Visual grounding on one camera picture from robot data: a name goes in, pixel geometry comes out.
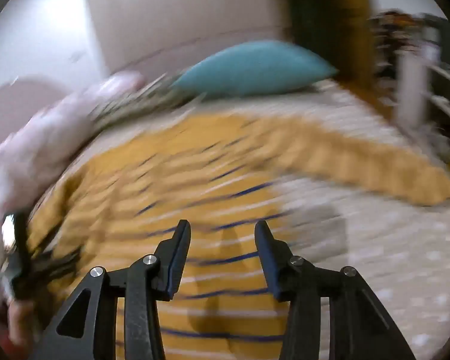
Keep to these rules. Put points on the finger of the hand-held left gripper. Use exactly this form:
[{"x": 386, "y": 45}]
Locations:
[{"x": 56, "y": 265}]

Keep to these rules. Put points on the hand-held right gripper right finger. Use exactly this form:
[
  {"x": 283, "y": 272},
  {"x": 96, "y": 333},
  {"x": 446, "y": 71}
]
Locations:
[{"x": 264, "y": 258}]

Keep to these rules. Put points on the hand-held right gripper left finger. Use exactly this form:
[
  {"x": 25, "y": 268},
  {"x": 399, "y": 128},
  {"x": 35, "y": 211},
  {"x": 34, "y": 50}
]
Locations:
[{"x": 182, "y": 255}]

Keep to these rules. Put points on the yellow striped shirt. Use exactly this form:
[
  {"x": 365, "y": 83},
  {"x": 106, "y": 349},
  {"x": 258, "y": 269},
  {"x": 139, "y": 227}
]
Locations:
[{"x": 172, "y": 180}]

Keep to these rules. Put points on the person's left hand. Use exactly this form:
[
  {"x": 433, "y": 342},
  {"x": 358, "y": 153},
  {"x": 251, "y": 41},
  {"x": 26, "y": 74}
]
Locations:
[{"x": 20, "y": 322}]

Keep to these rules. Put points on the patterned bed sheet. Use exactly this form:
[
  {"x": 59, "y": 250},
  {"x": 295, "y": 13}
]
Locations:
[{"x": 378, "y": 240}]

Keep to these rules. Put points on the pink floral quilt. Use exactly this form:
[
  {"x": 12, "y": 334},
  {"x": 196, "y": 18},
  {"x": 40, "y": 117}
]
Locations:
[{"x": 41, "y": 138}]

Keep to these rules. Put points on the olive spotted pillow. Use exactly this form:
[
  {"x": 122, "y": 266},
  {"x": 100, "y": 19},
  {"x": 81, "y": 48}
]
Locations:
[{"x": 135, "y": 105}]

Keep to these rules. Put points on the round pale headboard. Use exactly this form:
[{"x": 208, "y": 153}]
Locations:
[{"x": 22, "y": 97}]

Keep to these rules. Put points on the teal pillow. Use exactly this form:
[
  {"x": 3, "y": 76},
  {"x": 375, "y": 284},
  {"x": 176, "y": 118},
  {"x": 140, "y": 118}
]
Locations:
[{"x": 255, "y": 67}]

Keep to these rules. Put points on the white rack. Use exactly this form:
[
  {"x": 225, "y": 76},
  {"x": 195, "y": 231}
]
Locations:
[{"x": 412, "y": 82}]

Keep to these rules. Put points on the yellow curtain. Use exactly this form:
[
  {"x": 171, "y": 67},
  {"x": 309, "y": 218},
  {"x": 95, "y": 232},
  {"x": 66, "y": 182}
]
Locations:
[{"x": 354, "y": 15}]

